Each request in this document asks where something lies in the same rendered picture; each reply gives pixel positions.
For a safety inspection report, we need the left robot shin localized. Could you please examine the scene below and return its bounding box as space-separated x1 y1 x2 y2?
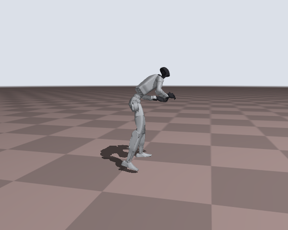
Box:
139 130 145 154

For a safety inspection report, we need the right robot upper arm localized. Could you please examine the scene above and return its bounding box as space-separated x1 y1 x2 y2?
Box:
155 76 164 95

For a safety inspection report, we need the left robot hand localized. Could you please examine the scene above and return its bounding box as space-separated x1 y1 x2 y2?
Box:
153 96 168 102

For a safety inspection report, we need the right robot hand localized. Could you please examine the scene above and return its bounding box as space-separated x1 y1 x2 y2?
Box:
166 92 176 100

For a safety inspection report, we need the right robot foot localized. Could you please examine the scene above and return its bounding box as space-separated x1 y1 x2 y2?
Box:
121 161 139 171

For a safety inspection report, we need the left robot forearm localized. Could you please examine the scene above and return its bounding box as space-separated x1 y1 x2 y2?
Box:
142 95 156 101

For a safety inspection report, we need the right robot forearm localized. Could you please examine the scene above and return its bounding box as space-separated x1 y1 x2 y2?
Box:
159 89 168 99

